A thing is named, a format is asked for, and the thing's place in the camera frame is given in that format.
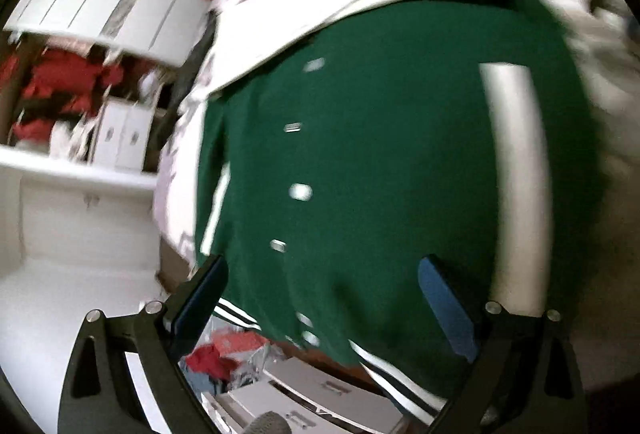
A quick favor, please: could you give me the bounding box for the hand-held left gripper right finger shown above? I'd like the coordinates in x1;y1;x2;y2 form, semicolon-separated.
417;255;586;434

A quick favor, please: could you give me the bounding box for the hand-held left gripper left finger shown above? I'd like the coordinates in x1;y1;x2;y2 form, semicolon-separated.
57;254;231;434

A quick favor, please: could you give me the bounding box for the green varsity jacket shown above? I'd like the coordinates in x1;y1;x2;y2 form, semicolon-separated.
192;0;640;425
152;0;638;395

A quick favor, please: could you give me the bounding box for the pile of red clothes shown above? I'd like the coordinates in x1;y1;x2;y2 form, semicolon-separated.
0;46;123;145

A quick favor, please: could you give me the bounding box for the small red cloth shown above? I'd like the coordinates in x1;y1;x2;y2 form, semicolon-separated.
185;331;261;380

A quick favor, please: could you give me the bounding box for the flat white box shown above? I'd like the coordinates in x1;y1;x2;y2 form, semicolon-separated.
200;389;326;434
262;356;407;422

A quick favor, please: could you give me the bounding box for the white cabinet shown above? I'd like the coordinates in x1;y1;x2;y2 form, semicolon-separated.
0;146;166;434

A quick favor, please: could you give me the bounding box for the white cardboard box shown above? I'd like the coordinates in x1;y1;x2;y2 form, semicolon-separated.
92;98;132;167
117;106;157;172

